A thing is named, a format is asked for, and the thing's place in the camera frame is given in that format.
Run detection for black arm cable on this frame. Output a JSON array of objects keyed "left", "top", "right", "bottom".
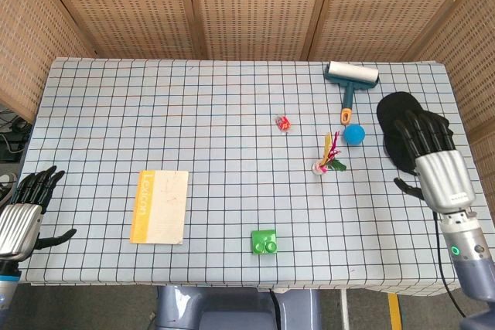
[{"left": 432, "top": 208, "right": 468, "bottom": 319}]

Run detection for black cap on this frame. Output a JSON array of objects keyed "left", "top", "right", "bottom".
[{"left": 376, "top": 91, "right": 454, "bottom": 176}]

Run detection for wooden folding screen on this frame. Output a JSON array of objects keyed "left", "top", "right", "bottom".
[{"left": 0, "top": 0, "right": 495, "bottom": 207}]

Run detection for colourful feather shuttlecock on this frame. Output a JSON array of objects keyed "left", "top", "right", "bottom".
[{"left": 311, "top": 131, "right": 347, "bottom": 176}]

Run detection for blue checkered tablecloth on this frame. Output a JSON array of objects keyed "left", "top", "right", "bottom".
[{"left": 15, "top": 56, "right": 488, "bottom": 294}]

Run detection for blue ball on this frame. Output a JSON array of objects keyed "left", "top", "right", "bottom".
[{"left": 342, "top": 124, "right": 366, "bottom": 147}]

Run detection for yellow Lexicon notebook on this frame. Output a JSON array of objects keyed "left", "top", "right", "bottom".
[{"left": 128, "top": 169, "right": 189, "bottom": 246}]

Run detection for black cables on floor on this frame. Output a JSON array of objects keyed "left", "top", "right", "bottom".
[{"left": 0, "top": 104, "right": 32, "bottom": 163}]

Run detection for teal lint roller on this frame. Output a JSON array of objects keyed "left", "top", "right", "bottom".
[{"left": 323, "top": 60, "right": 381, "bottom": 125}]

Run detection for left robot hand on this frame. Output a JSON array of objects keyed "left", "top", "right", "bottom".
[{"left": 0, "top": 165, "right": 77, "bottom": 261}]

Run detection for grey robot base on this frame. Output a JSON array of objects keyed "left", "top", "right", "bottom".
[{"left": 154, "top": 285, "right": 323, "bottom": 330}]

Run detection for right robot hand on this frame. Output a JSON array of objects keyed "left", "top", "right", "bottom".
[{"left": 393, "top": 108, "right": 476, "bottom": 214}]

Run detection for green toy brick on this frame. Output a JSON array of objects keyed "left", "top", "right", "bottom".
[{"left": 250, "top": 229, "right": 278, "bottom": 257}]

